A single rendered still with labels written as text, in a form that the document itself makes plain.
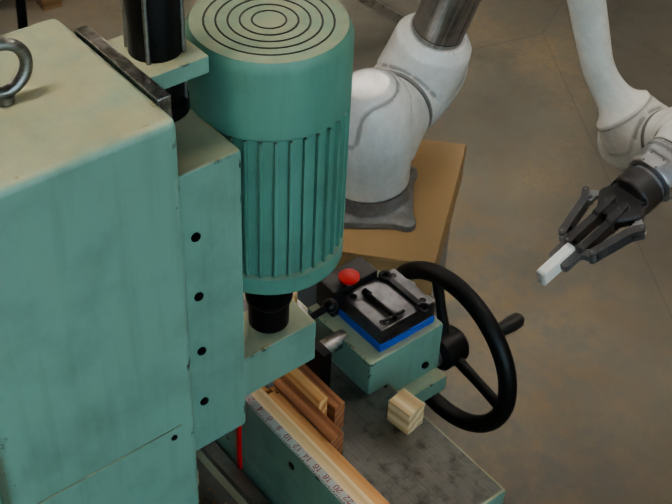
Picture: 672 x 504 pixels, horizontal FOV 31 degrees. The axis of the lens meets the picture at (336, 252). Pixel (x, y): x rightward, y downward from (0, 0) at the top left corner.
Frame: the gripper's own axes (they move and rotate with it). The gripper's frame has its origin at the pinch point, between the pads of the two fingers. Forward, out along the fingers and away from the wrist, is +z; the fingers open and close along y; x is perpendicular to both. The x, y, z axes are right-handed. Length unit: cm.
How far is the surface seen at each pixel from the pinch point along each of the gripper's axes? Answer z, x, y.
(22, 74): 53, -86, -5
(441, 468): 37.8, -11.6, 16.9
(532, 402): -12, 102, -30
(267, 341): 45, -32, -2
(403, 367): 30.9, -10.7, 1.6
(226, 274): 47, -53, 2
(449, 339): 19.7, 1.6, -3.5
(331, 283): 31.3, -20.7, -10.3
